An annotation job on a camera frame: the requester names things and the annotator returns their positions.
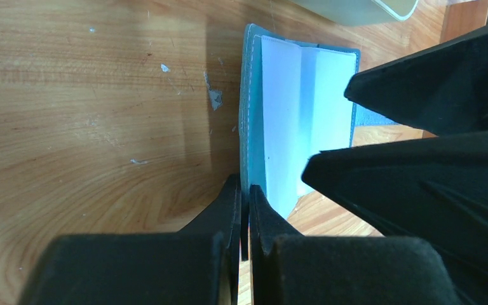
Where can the wooden compartment organizer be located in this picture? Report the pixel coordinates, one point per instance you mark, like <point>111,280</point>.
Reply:
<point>462,17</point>

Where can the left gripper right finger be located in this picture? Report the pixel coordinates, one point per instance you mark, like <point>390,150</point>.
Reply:
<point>290,268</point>

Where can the beige oval tray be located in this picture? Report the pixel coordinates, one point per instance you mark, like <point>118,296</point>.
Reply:
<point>361,12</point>

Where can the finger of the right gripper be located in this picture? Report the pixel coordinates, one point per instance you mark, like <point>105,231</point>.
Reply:
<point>435,189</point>

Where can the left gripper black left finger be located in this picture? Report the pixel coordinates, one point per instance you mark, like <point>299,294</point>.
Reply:
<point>199,264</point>

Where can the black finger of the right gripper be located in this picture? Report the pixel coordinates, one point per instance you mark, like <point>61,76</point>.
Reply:
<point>442,89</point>

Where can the blue card holder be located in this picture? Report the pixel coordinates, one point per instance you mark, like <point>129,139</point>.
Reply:
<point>292,106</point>

